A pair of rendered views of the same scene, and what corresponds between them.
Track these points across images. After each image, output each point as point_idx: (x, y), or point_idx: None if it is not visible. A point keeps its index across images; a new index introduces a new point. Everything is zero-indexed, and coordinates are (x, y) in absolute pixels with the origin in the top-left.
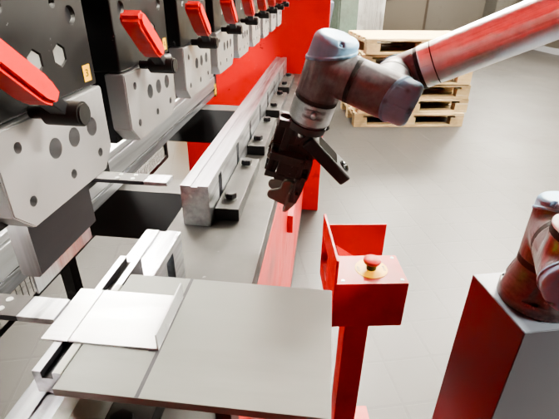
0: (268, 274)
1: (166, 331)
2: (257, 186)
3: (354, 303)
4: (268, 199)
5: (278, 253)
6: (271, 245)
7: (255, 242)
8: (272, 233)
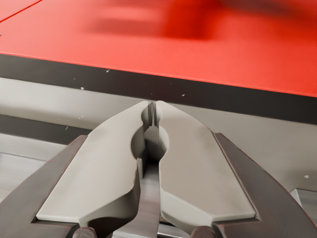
0: (168, 38)
1: None
2: (9, 109)
3: None
4: (49, 95)
5: (62, 5)
6: (120, 47)
7: (222, 122)
8: (103, 55)
